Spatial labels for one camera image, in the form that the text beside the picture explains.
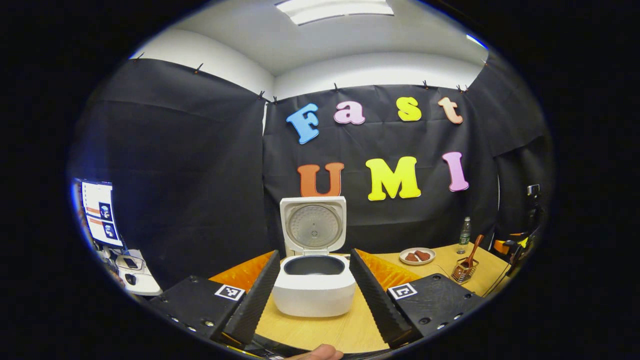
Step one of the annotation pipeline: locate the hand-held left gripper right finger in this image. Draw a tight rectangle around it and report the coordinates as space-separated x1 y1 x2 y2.
349 248 486 349

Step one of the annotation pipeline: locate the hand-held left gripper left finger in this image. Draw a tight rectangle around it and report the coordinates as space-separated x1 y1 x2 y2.
150 249 281 349

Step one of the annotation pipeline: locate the brown wooden spoon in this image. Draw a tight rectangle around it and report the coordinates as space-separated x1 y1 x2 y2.
462 234 485 268

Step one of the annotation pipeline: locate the wire chopstick holder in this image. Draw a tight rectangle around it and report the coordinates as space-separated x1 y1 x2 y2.
451 257 480 285

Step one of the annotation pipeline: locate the white rice cooker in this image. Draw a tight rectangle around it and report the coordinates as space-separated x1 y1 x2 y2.
272 196 357 318

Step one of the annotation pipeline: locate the clear water bottle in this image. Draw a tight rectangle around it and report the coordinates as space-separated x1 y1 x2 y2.
457 216 472 255

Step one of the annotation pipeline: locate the white round plate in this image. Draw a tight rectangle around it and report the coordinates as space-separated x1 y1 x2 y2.
399 247 437 266

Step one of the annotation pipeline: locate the white side desk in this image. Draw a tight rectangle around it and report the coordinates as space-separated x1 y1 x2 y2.
107 247 163 297

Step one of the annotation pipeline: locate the black backdrop cloth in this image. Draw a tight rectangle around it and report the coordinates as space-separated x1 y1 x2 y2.
67 50 556 296

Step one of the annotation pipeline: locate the computer monitor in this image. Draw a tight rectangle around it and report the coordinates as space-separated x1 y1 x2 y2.
80 180 124 248

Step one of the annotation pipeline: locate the row of cloth clips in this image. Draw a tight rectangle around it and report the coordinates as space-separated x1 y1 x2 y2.
131 51 491 105

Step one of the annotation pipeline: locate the large ceiling light panel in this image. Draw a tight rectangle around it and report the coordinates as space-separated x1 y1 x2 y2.
275 0 395 26

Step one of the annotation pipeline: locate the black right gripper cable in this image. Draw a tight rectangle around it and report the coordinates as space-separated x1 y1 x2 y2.
482 265 513 298

